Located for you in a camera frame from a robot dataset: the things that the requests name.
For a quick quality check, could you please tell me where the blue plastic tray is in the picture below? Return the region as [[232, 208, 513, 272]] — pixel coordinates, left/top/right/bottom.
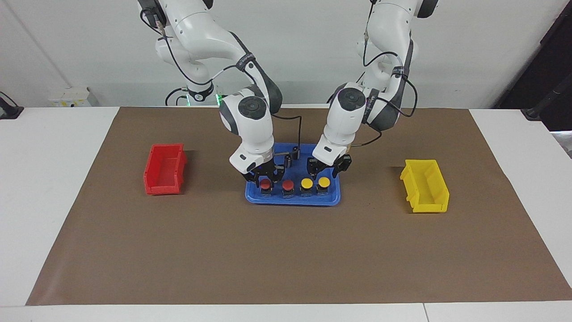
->
[[245, 143, 341, 206]]

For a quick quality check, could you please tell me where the brown paper mat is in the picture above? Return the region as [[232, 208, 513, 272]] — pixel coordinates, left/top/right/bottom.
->
[[26, 106, 572, 306]]

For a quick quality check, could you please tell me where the red plastic bin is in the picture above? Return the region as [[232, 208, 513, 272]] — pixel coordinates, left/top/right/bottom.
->
[[143, 143, 187, 195]]

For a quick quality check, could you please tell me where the yellow plastic bin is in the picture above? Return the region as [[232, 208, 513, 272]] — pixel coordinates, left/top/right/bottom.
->
[[400, 159, 450, 213]]

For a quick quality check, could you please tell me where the black stand pole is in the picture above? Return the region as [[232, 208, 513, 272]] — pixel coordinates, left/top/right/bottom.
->
[[521, 80, 572, 122]]

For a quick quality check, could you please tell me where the black background panel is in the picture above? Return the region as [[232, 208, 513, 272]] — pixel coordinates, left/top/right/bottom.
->
[[494, 0, 572, 132]]

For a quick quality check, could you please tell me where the black table clamp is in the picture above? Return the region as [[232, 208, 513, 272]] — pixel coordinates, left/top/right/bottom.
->
[[0, 92, 24, 120]]

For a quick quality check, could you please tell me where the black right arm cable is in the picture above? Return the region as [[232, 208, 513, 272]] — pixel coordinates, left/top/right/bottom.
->
[[139, 8, 303, 158]]

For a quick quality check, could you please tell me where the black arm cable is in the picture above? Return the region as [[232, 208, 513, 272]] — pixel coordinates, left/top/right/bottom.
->
[[139, 8, 303, 158], [351, 0, 419, 148]]

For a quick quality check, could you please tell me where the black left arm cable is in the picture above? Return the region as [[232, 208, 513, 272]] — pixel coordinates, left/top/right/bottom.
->
[[351, 0, 419, 148]]

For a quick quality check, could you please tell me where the black right base cable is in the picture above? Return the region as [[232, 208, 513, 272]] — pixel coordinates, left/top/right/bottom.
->
[[164, 87, 189, 106]]

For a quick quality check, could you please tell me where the white wall socket box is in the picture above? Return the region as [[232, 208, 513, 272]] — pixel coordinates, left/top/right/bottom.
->
[[48, 87, 93, 108]]

